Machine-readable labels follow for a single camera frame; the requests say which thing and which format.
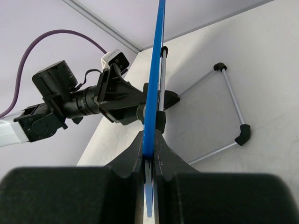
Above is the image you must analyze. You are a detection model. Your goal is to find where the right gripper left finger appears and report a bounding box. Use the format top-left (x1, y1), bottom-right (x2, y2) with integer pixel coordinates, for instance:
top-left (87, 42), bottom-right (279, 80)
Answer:
top-left (0, 132), bottom-right (143, 224)

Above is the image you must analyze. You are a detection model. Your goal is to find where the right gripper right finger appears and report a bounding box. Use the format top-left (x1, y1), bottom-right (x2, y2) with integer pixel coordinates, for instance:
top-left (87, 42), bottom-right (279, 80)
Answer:
top-left (154, 131), bottom-right (299, 224)

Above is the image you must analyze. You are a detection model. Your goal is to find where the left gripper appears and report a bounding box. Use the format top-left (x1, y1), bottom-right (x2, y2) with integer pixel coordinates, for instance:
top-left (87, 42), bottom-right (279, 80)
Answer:
top-left (93, 63), bottom-right (147, 126)

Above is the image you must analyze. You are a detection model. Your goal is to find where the green bone-shaped eraser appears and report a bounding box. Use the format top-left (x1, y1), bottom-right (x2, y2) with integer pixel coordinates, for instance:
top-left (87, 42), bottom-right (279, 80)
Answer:
top-left (136, 104), bottom-right (146, 123)

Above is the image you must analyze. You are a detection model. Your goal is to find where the blue framed whiteboard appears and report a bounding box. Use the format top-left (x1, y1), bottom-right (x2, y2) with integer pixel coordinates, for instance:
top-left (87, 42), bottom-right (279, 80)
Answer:
top-left (142, 0), bottom-right (166, 217)

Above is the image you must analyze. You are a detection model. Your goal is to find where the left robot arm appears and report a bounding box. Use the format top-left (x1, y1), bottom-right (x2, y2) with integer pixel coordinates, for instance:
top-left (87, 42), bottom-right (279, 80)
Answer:
top-left (0, 61), bottom-right (148, 147)

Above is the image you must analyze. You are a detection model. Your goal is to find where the wire easel stand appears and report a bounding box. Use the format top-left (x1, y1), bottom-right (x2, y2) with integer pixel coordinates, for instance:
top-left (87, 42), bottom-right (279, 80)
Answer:
top-left (158, 46), bottom-right (251, 165)

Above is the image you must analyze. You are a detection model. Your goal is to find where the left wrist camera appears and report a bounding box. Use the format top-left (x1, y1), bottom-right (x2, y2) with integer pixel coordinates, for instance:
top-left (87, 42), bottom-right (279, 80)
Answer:
top-left (101, 49), bottom-right (129, 75)

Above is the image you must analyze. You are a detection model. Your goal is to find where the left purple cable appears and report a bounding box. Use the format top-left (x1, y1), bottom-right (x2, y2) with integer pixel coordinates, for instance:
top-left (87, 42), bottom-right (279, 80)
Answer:
top-left (0, 29), bottom-right (108, 119)

